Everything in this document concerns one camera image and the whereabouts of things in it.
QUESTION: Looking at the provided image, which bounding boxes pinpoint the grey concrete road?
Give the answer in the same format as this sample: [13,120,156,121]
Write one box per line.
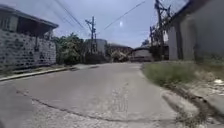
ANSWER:
[0,62,224,128]

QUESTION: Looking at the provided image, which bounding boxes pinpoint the low building with roof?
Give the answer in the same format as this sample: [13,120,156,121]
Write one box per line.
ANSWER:
[105,43,170,63]

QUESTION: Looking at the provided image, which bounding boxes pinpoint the utility pole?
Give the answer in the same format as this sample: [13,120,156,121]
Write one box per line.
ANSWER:
[84,15,98,56]
[153,0,172,61]

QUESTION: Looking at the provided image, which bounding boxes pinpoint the green bushes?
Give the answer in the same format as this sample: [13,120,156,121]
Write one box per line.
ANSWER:
[53,32,88,66]

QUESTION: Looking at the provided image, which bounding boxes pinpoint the grass verge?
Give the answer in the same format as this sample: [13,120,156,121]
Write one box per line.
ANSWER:
[142,60,224,88]

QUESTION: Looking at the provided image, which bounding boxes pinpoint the concrete kerb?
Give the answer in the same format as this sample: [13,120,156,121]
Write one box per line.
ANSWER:
[0,65,78,82]

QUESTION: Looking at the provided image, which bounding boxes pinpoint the grey concrete building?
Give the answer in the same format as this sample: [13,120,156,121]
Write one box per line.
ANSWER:
[165,0,224,62]

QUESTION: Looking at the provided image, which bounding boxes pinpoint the concrete gutter slab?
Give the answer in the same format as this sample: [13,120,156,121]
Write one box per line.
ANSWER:
[161,78,224,128]

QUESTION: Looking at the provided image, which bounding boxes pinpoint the overhead wires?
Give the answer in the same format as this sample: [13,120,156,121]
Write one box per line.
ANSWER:
[39,0,188,34]

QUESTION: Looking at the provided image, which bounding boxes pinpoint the building with stone wall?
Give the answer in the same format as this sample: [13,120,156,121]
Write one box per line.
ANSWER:
[0,4,60,72]

